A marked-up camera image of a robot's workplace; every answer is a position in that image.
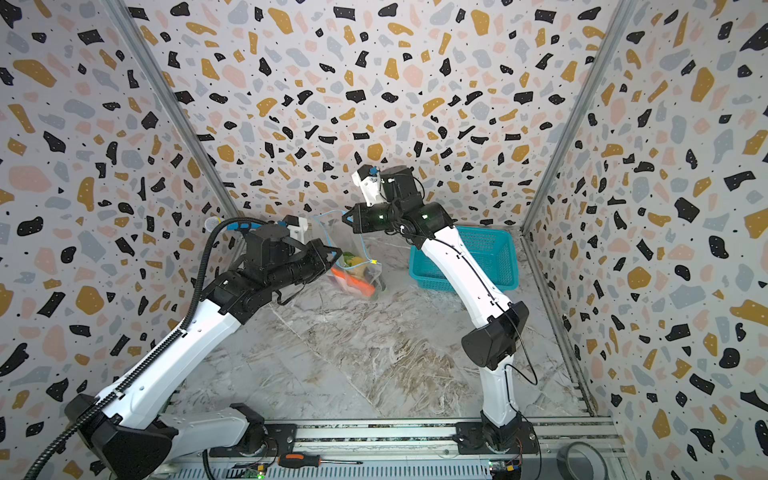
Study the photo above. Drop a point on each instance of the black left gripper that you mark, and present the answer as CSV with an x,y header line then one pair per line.
x,y
316,249

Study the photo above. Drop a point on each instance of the orange handle screwdriver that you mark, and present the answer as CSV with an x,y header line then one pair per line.
x,y
300,460

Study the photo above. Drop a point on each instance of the green lettuce toy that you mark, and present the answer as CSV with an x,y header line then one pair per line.
x,y
350,260

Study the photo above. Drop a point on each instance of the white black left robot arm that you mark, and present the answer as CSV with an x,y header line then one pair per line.
x,y
125,425

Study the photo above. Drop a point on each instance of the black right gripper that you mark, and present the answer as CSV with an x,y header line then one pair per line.
x,y
355,217

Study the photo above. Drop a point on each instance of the orange carrot toy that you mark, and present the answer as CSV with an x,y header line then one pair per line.
x,y
351,284

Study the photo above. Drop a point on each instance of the grey tape roll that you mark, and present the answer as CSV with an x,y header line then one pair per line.
x,y
581,461

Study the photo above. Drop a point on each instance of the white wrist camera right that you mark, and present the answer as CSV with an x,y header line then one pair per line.
x,y
367,179

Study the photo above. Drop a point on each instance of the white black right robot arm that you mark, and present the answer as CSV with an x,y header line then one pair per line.
x,y
491,345

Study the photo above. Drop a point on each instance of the blue microphone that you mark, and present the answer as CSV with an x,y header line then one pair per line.
x,y
217,223

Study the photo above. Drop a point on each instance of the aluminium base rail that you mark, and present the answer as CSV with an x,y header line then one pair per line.
x,y
400,449

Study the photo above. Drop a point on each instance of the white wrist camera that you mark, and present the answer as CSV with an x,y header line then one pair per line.
x,y
367,179
297,226

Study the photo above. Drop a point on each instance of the teal plastic basket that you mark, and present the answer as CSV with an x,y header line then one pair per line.
x,y
493,250

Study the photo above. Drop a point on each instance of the clear zip top bag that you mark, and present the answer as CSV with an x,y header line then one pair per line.
x,y
356,273

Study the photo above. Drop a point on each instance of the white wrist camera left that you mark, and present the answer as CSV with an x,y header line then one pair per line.
x,y
297,226

